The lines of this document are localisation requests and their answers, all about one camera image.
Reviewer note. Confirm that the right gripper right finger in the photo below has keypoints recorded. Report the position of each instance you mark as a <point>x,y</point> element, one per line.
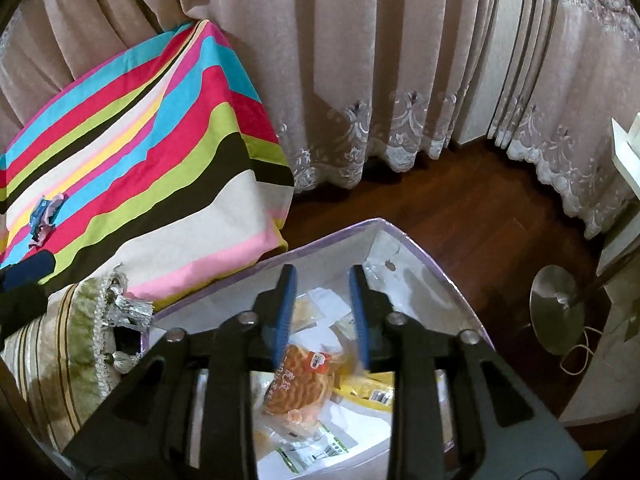
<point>459,411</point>

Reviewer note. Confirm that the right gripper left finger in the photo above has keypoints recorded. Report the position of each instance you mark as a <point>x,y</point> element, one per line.
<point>184,411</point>

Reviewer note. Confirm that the yellow cake package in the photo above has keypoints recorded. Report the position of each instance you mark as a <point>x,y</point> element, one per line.
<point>374,391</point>

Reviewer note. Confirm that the tiger-pattern sandwich cake pack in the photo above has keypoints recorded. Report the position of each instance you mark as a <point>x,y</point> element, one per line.
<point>301,385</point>

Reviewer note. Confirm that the white green snack packet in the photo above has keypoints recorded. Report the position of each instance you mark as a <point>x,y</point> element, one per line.
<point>294,458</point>

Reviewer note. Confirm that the white cookie packet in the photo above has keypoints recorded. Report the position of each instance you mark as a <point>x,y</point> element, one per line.
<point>322,320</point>

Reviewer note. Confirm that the blue clear snack bag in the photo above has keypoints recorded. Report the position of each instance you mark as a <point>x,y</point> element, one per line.
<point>39,226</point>

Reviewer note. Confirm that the pink purple snack wrapper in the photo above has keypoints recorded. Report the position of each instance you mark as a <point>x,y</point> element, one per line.
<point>56,203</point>

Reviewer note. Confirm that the white storage box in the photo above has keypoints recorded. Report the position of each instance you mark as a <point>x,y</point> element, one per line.
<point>394,264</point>

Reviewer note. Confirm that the colourful striped table cloth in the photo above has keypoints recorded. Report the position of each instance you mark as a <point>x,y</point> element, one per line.
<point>171,169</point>

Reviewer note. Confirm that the beige pleated curtain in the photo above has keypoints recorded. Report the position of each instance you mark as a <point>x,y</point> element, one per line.
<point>344,80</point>

